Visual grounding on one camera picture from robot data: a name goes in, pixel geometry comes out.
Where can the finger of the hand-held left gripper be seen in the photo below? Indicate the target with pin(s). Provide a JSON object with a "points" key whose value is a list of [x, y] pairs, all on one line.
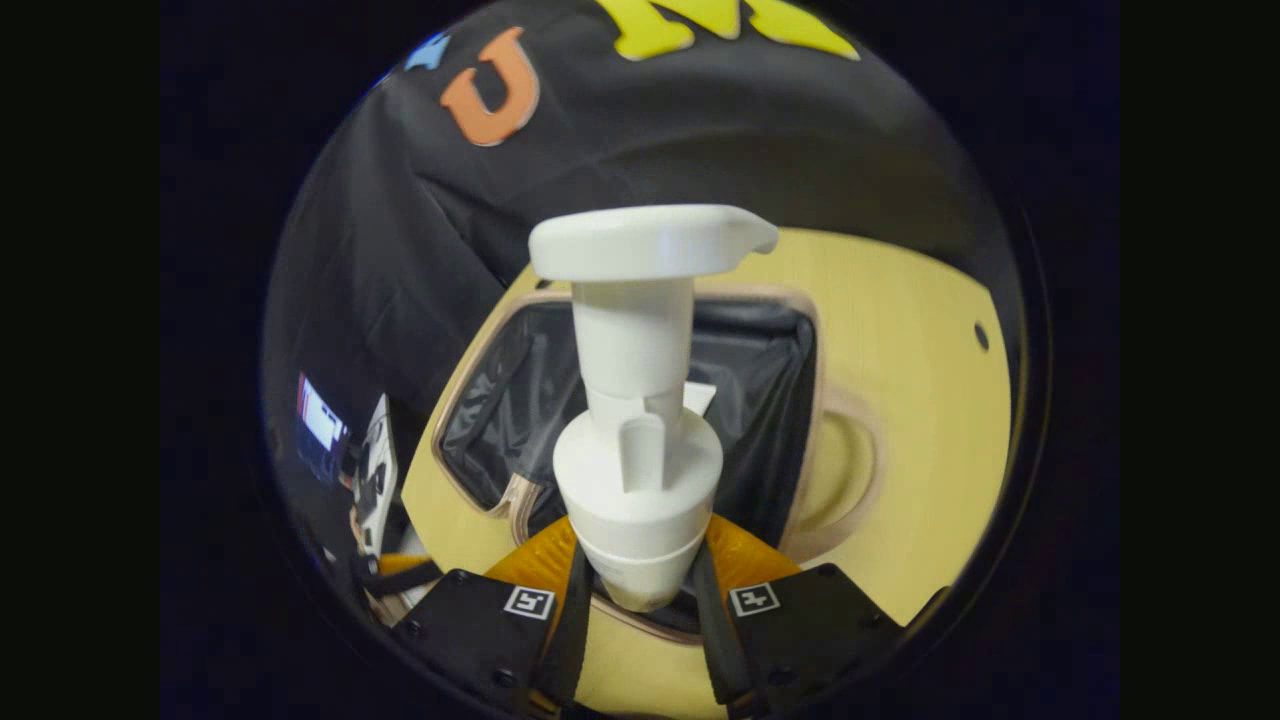
{"points": [[405, 565]]}

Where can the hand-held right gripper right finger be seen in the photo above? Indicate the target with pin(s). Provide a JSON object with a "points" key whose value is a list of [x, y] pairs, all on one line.
{"points": [[712, 640]]}

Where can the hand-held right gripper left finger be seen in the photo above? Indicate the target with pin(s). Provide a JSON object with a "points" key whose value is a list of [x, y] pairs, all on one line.
{"points": [[575, 625]]}

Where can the pink beige suitcase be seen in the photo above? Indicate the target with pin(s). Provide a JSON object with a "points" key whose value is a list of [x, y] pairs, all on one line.
{"points": [[510, 400]]}

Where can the white pump bottle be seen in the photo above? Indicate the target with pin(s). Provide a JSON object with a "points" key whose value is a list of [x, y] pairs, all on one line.
{"points": [[640, 470]]}

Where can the lit monitor screen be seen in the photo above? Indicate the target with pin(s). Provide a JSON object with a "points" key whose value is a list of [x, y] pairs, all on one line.
{"points": [[320, 420]]}

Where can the black table grommet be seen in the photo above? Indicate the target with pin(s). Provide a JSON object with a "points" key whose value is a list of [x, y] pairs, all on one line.
{"points": [[981, 336]]}

